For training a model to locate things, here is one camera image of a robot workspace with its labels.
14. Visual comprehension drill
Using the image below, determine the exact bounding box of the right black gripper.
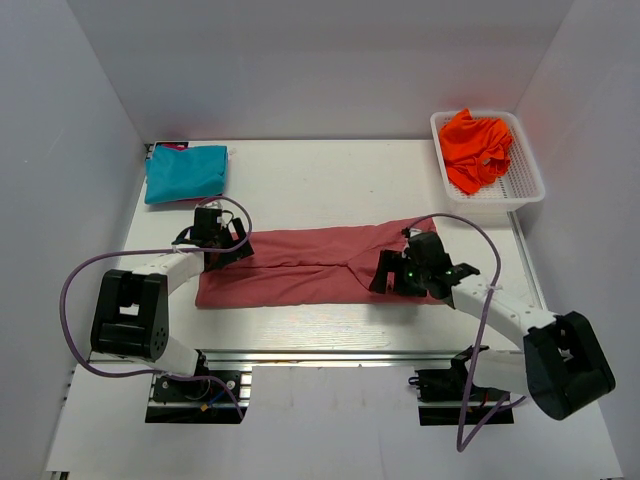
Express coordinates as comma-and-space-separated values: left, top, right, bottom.
370, 249, 430, 297

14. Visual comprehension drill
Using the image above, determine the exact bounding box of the dusty red t-shirt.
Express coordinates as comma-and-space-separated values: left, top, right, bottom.
195, 219, 439, 309

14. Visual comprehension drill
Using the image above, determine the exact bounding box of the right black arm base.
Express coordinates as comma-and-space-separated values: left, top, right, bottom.
408, 369, 504, 427

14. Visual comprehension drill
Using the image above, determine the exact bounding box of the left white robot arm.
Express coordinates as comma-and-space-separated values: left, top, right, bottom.
90, 204, 253, 399

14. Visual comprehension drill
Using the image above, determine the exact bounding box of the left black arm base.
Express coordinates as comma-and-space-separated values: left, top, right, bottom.
145, 363, 252, 425

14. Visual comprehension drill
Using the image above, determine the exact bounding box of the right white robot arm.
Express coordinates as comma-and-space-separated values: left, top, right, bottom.
369, 229, 616, 420

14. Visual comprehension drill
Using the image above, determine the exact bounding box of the folded teal t-shirt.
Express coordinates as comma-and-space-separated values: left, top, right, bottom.
144, 145, 228, 205

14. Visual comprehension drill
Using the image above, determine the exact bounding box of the folded magenta t-shirt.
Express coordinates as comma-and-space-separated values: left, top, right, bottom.
154, 142, 189, 151

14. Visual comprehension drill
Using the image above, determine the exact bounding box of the orange t-shirt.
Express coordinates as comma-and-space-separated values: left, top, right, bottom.
439, 109, 513, 195

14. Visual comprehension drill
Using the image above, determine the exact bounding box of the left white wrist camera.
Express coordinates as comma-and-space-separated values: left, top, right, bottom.
197, 199, 235, 225

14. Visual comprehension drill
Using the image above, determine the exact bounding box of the aluminium table rail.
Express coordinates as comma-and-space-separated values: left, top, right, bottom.
87, 219, 566, 366

